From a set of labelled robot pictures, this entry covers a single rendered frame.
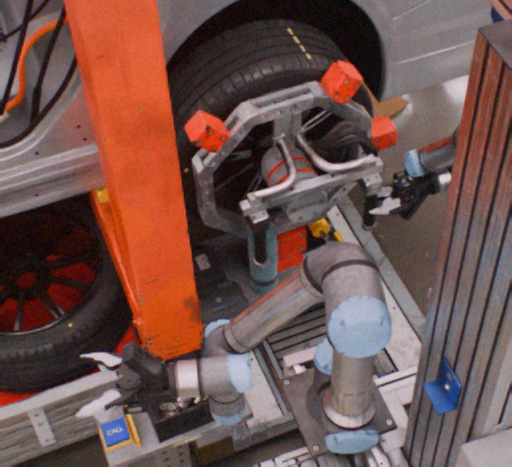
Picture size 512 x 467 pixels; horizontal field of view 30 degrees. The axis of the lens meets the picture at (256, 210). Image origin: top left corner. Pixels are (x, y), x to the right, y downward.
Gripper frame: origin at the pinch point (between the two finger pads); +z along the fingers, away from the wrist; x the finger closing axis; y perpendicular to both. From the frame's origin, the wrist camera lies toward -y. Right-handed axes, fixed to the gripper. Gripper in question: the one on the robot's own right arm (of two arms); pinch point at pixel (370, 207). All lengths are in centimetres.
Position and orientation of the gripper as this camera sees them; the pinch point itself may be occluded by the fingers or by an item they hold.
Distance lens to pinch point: 277.0
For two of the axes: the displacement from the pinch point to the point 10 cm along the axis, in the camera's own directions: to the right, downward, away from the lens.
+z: -9.3, 3.1, -2.2
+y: -0.3, -6.6, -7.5
